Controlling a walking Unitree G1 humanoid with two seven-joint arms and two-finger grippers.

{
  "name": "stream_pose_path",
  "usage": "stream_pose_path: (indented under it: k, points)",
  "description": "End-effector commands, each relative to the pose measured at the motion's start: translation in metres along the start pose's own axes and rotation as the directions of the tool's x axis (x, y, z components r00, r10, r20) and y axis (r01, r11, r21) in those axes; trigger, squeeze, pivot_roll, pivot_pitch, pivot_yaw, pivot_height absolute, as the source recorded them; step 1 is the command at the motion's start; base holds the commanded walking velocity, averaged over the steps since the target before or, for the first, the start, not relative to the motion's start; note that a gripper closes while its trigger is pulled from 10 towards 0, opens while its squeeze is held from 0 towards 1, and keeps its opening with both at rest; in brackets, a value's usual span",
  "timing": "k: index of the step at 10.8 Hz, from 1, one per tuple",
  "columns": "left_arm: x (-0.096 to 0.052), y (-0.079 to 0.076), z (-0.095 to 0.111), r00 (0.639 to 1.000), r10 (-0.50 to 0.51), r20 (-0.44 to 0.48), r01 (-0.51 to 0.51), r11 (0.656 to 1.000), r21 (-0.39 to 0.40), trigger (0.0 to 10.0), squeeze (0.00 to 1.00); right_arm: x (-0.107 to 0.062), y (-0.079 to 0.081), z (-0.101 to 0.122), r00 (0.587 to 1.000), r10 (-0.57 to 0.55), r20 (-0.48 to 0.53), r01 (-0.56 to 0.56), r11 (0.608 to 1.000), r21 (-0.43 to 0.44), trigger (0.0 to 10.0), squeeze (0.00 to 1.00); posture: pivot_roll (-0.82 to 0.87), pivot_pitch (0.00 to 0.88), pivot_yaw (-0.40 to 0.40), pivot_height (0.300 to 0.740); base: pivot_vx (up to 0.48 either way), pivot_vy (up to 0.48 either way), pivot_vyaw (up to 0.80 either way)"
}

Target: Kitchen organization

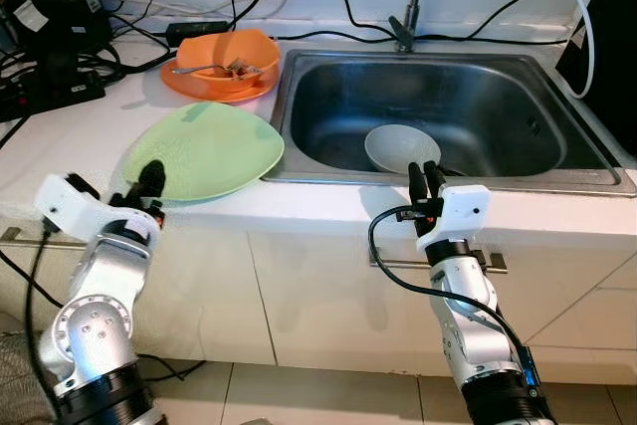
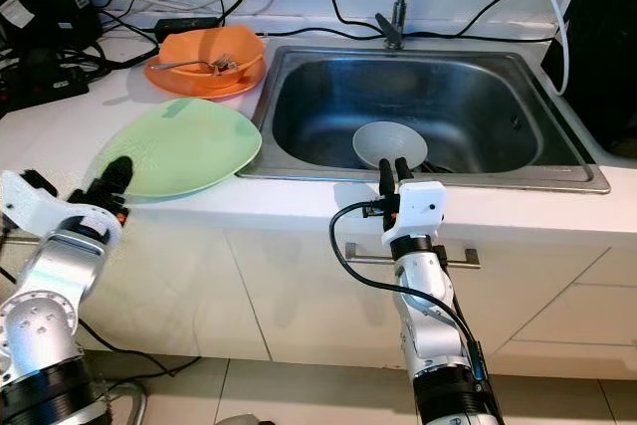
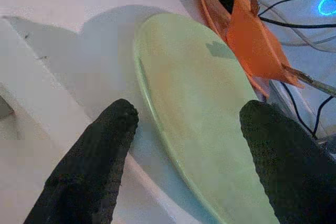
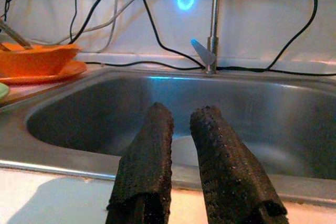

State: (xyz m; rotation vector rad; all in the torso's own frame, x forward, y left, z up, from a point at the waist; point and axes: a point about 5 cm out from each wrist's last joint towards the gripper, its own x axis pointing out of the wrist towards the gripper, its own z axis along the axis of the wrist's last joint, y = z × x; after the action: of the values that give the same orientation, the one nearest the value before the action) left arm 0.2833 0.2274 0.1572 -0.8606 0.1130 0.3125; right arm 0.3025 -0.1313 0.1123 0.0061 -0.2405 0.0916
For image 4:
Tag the orange bowl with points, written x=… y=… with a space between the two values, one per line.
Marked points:
x=34 y=60

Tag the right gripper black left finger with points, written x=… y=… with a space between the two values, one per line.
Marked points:
x=147 y=161

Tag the chrome faucet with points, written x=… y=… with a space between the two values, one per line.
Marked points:
x=215 y=11

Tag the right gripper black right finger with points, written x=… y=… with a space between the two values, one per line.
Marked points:
x=228 y=171

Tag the green plate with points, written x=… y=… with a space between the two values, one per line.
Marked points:
x=3 y=93

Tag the stainless steel sink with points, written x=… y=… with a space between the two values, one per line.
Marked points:
x=92 y=119

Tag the orange plate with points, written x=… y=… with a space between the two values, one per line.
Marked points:
x=71 y=69

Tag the metal fork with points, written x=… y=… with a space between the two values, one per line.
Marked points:
x=15 y=36

